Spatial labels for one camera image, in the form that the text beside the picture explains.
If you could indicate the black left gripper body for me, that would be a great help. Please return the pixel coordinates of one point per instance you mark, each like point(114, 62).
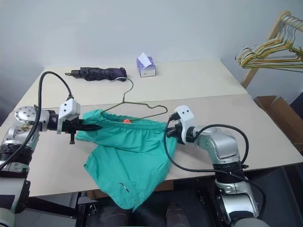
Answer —
point(71, 126)

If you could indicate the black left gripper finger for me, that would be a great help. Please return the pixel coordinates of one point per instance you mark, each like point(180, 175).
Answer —
point(88, 130)
point(91, 126)

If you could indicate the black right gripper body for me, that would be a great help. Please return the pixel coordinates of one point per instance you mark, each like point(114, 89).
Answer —
point(174, 133)

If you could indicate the green shorts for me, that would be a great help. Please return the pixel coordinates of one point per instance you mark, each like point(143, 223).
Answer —
point(127, 153)

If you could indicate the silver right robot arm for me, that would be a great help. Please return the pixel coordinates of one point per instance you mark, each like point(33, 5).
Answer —
point(222, 146)

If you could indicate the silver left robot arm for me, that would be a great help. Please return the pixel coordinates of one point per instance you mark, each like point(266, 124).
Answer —
point(23, 123)

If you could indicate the small orange clip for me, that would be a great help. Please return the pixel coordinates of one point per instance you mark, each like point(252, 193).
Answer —
point(127, 121)

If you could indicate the folded black purple umbrella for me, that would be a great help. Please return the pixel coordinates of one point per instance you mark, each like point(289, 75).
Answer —
point(99, 73)

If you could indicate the purple white tissue box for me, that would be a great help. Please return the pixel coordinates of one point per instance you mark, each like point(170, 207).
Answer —
point(148, 68)

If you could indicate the dark rounded shape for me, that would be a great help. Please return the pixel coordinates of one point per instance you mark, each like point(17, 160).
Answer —
point(174, 216)
point(119, 218)

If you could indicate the hangers on wooden rack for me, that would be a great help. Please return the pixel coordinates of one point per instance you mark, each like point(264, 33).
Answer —
point(248, 75)

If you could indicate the brown cardboard box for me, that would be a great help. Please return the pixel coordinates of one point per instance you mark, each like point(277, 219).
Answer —
point(279, 118)

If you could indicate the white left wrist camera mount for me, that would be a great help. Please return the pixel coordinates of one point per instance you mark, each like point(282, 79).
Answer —
point(69, 110)

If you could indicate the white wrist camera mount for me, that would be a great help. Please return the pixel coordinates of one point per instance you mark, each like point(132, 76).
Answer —
point(187, 118)
point(69, 110)

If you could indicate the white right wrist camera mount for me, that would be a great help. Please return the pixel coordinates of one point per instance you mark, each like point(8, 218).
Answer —
point(187, 118)

